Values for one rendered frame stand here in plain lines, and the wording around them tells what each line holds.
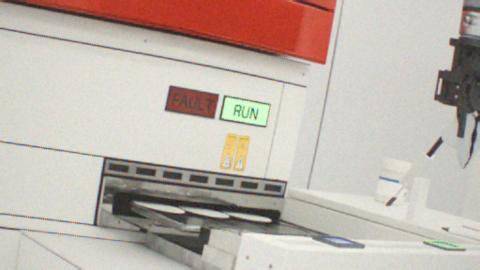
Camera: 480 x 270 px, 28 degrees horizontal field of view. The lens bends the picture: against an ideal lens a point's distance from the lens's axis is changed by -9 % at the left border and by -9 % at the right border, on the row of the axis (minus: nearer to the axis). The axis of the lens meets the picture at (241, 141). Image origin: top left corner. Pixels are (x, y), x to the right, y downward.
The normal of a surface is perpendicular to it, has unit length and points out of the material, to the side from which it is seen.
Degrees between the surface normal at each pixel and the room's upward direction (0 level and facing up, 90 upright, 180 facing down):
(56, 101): 90
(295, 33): 90
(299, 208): 90
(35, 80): 90
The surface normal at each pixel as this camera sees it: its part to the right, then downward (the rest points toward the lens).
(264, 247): -0.76, -0.12
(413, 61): 0.62, 0.17
